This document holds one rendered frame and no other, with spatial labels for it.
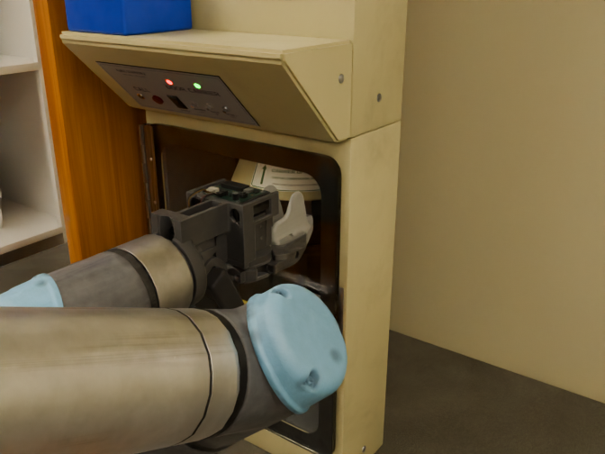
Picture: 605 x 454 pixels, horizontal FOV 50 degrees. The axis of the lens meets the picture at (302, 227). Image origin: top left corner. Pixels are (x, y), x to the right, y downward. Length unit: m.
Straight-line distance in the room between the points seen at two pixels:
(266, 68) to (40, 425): 0.39
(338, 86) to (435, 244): 0.58
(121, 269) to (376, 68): 0.35
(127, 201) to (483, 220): 0.58
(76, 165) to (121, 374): 0.61
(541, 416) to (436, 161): 0.44
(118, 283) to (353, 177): 0.30
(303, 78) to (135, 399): 0.37
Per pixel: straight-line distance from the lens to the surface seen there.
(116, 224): 0.96
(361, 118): 0.70
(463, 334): 1.23
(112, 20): 0.74
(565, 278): 1.12
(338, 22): 0.68
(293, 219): 0.67
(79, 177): 0.91
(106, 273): 0.51
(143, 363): 0.32
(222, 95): 0.69
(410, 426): 1.03
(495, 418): 1.07
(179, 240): 0.55
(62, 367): 0.30
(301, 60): 0.60
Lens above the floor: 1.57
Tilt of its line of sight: 22 degrees down
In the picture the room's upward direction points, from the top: straight up
